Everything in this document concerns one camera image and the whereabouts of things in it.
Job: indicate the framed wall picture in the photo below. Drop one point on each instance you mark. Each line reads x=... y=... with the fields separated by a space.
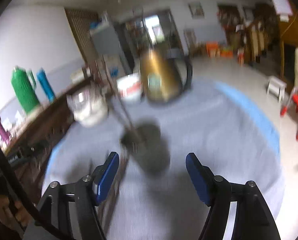
x=196 y=10

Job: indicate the red white stacked bowls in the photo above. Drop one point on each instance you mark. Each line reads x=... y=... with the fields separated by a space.
x=130 y=88

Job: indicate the wall calendar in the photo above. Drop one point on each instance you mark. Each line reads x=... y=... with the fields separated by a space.
x=282 y=7

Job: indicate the clear bag with bowls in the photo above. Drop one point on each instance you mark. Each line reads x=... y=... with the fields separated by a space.
x=81 y=101

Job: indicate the blue table cover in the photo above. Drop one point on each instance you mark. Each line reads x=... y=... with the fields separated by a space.
x=262 y=122

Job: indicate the green thermos jug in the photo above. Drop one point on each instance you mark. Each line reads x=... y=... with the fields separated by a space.
x=24 y=85

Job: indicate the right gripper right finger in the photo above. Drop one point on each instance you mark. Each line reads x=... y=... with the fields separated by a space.
x=253 y=218

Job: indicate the dark carved wooden sideboard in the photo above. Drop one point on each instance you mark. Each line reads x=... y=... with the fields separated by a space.
x=32 y=148

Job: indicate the grey refrigerator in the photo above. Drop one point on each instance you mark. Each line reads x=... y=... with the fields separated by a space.
x=109 y=39

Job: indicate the grey metal utensil cup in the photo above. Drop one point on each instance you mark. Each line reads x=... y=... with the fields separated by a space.
x=148 y=148

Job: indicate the small white stool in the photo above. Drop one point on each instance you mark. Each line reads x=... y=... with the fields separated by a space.
x=276 y=87

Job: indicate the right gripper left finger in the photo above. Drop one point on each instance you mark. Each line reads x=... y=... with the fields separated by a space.
x=87 y=194

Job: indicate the grey table cloth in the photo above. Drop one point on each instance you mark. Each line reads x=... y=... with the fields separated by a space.
x=157 y=199

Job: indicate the blue thermos bottle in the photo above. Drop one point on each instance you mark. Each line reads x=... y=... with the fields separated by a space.
x=43 y=80

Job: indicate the gold electric kettle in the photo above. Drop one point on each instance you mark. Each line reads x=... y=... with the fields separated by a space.
x=160 y=75

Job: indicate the white plastic basin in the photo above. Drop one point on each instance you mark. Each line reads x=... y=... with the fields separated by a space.
x=92 y=113

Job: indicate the person left hand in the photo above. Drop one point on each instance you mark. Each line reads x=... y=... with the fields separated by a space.
x=21 y=217

